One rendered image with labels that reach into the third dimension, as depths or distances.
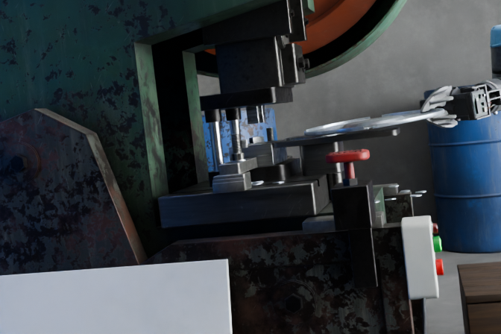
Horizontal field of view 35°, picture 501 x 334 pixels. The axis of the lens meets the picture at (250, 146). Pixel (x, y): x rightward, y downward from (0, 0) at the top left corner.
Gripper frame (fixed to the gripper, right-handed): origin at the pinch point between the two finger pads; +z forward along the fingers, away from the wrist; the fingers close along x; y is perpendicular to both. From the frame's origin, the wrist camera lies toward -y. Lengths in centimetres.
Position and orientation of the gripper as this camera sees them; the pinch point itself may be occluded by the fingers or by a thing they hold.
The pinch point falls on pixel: (422, 112)
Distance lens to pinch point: 173.3
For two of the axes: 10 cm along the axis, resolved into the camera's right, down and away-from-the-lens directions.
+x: 1.8, 9.8, 0.8
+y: 6.2, -0.5, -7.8
